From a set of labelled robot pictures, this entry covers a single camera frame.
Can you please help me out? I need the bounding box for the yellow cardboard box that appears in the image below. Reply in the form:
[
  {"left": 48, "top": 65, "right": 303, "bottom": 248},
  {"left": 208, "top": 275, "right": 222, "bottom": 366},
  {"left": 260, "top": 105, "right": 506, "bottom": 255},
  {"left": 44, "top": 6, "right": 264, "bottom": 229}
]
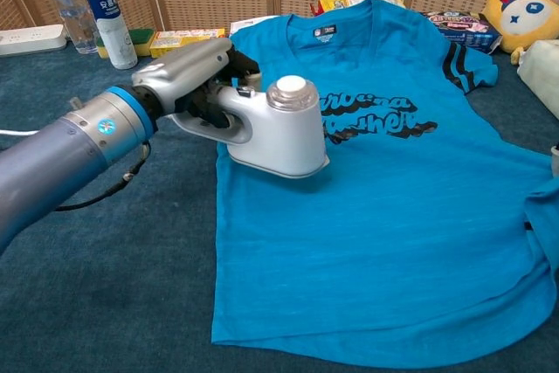
[{"left": 148, "top": 27, "right": 226, "bottom": 59}]

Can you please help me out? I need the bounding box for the white handheld steam iron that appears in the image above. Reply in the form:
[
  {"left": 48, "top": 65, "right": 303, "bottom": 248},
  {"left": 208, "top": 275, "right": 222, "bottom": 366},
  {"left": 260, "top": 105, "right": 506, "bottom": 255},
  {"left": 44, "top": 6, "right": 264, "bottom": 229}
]
[{"left": 169, "top": 75, "right": 331, "bottom": 180}]

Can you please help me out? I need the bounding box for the green yellow sponge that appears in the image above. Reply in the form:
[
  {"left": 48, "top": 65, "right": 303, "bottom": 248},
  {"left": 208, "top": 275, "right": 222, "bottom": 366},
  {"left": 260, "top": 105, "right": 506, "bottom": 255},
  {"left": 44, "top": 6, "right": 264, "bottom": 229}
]
[{"left": 95, "top": 28, "right": 155, "bottom": 59}]

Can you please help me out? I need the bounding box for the white power strip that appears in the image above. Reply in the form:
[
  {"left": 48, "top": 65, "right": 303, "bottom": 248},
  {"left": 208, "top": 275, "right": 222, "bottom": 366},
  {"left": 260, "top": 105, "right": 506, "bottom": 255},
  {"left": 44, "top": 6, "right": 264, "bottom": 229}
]
[{"left": 0, "top": 24, "right": 68, "bottom": 58}]

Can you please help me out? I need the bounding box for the blue snack package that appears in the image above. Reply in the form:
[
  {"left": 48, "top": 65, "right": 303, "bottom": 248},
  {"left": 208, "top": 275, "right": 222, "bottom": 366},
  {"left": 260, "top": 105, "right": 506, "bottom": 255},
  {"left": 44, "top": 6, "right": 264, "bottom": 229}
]
[{"left": 421, "top": 10, "right": 503, "bottom": 55}]

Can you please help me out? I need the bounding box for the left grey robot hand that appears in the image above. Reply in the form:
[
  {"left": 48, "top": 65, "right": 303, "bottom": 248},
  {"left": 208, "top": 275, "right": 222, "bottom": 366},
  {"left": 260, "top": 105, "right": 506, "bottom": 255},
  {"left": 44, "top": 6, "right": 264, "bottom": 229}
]
[{"left": 130, "top": 37, "right": 263, "bottom": 129}]

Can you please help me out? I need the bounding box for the long white cloth pack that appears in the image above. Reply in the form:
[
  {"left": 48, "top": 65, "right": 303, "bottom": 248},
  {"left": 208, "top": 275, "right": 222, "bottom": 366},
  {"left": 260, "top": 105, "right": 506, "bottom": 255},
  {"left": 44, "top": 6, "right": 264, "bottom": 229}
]
[{"left": 517, "top": 39, "right": 559, "bottom": 121}]

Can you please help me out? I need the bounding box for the dark teal carpeted tabletop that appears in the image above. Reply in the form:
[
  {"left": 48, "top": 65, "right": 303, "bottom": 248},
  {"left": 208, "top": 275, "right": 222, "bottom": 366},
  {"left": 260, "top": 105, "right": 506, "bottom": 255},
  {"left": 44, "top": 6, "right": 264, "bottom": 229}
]
[{"left": 0, "top": 43, "right": 559, "bottom": 373}]

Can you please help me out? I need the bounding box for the white bottle blue cap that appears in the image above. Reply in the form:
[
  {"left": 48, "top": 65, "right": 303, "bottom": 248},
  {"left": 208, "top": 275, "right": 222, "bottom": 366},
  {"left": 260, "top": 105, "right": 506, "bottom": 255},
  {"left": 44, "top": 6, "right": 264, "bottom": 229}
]
[{"left": 76, "top": 0, "right": 139, "bottom": 71}]

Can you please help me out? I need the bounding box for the yellow clear snack bag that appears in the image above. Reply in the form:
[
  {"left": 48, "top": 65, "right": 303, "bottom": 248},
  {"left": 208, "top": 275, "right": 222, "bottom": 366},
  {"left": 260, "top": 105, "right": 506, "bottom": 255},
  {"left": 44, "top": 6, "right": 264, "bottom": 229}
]
[{"left": 317, "top": 0, "right": 407, "bottom": 16}]

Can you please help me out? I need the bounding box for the white pink soft package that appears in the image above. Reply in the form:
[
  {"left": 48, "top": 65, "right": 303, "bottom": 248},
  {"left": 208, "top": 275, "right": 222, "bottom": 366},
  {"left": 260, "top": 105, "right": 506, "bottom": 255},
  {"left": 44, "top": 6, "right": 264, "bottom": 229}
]
[{"left": 229, "top": 14, "right": 280, "bottom": 36}]

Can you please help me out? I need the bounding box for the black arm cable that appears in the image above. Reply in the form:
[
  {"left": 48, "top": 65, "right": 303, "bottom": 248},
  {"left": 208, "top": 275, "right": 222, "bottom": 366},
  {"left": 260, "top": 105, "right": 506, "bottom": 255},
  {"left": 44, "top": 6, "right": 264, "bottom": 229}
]
[{"left": 54, "top": 140, "right": 153, "bottom": 212}]

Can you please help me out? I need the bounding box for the blue Carolina Panthers T-shirt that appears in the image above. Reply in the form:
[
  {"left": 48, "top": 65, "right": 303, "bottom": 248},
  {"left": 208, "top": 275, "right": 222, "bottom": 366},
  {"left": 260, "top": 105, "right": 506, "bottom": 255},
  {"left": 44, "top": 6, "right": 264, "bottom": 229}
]
[{"left": 210, "top": 0, "right": 559, "bottom": 370}]

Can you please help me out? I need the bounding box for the yellow plush toy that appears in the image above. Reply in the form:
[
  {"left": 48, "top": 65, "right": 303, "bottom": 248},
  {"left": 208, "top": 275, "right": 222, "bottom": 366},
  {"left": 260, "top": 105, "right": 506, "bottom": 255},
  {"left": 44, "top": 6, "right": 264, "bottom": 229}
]
[{"left": 481, "top": 0, "right": 559, "bottom": 65}]

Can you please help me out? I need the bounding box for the clear plastic water bottle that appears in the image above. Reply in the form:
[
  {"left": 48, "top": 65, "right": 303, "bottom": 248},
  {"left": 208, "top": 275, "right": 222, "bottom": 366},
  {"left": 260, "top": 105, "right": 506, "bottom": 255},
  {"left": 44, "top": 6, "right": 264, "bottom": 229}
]
[{"left": 38, "top": 0, "right": 100, "bottom": 55}]

